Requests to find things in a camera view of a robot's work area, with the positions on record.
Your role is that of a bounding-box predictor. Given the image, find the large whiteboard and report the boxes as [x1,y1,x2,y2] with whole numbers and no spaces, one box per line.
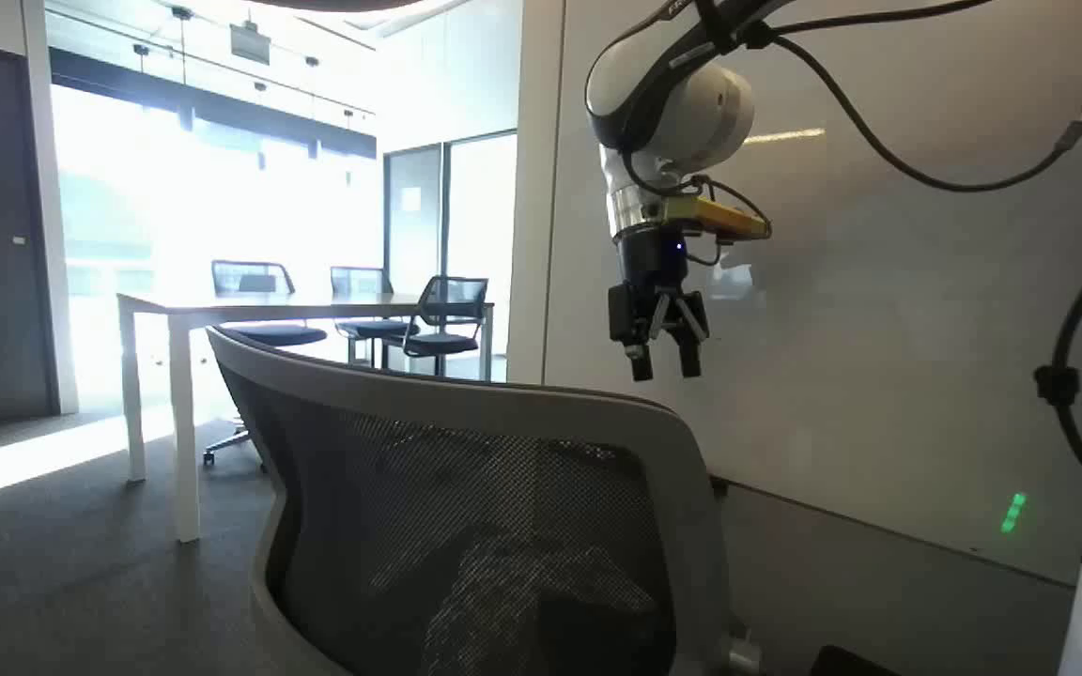
[546,0,1082,581]

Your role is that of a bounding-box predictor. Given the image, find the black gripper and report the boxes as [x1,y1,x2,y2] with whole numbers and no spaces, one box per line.
[609,228,712,384]

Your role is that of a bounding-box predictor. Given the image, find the blue office chair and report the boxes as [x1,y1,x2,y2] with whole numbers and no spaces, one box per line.
[198,254,331,476]
[331,267,414,368]

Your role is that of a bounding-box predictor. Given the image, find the grey mesh office chair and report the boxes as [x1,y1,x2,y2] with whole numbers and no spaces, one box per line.
[211,330,758,676]

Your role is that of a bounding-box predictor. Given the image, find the purple checkered cloth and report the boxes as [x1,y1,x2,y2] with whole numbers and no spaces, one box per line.
[422,538,669,676]

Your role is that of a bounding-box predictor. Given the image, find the middle blue office chair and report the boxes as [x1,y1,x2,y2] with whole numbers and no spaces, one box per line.
[331,267,414,368]

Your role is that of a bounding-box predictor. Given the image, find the left blue office chair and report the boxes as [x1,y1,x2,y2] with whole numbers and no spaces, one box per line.
[198,254,331,476]

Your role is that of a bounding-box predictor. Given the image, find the yellow wrist camera box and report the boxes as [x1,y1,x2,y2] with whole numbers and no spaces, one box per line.
[669,199,772,240]

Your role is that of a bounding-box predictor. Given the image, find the white meeting table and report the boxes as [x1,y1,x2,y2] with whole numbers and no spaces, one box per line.
[113,290,496,546]

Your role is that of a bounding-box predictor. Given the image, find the right black office chair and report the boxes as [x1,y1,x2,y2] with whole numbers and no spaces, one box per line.
[395,274,490,375]

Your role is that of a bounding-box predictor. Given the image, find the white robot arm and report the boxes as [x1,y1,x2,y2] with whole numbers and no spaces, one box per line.
[581,0,1082,676]

